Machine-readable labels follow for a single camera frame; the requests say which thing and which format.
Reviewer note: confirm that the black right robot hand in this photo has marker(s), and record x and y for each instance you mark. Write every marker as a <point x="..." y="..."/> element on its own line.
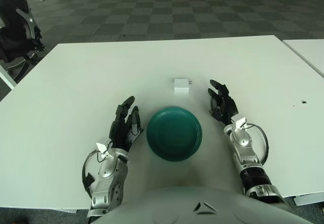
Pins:
<point x="226" y="107"/>

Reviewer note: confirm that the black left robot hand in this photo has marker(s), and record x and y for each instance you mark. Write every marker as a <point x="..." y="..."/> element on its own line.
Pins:
<point x="121" y="130"/>

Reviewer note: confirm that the white charger block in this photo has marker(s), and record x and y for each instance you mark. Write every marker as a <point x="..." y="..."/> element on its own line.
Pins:
<point x="181" y="86"/>

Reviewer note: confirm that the dark green round plate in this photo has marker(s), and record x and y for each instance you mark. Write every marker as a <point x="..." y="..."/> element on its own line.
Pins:
<point x="174" y="132"/>

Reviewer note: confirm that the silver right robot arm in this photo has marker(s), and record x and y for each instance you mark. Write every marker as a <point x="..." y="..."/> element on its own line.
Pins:
<point x="243" y="143"/>

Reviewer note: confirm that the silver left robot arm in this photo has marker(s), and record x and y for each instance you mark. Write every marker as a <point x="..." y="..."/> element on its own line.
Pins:
<point x="108" y="173"/>

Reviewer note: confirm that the grey robot torso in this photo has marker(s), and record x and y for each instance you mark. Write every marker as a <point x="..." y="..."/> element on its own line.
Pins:
<point x="177" y="208"/>

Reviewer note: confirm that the white rectangular table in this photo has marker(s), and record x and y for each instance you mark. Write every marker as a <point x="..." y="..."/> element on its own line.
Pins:
<point x="308" y="51"/>

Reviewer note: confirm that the white desk corner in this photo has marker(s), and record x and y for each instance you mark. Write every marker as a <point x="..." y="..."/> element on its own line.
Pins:
<point x="6" y="78"/>

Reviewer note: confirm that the black office chair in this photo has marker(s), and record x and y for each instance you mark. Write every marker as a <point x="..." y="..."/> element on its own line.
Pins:
<point x="12" y="31"/>

